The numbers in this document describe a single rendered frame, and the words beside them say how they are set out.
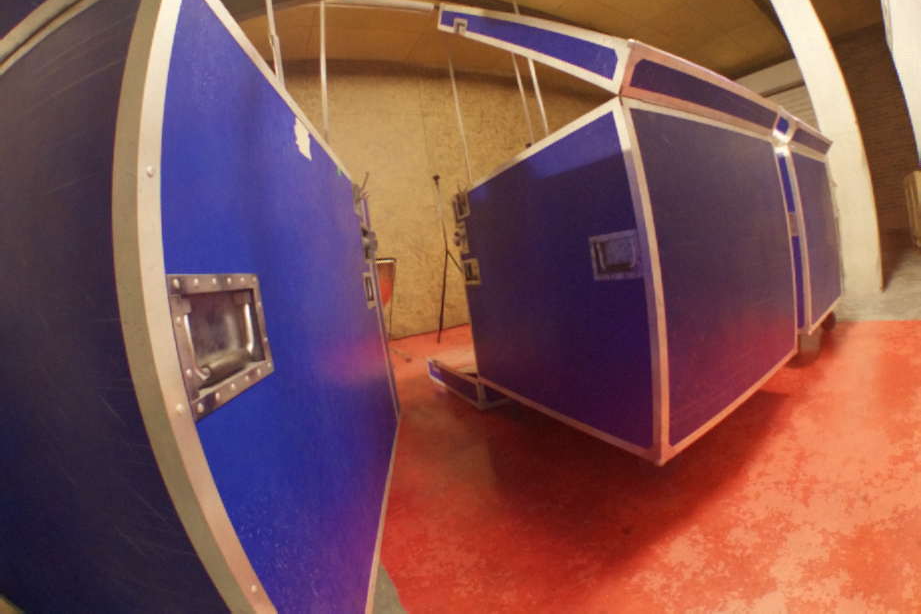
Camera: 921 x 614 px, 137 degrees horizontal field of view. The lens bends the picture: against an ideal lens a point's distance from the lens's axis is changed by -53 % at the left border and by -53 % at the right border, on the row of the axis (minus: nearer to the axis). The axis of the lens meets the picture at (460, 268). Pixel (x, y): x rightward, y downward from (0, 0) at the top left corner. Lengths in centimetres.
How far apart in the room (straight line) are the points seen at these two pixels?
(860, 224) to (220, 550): 349
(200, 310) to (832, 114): 354
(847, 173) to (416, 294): 419
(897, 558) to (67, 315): 121
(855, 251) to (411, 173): 432
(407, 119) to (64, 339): 440
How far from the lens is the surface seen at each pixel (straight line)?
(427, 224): 426
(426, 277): 419
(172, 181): 30
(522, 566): 92
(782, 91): 705
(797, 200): 180
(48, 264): 35
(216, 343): 35
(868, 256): 342
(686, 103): 103
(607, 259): 90
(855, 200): 340
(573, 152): 94
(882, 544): 102
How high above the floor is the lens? 66
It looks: level
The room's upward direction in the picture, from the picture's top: 9 degrees counter-clockwise
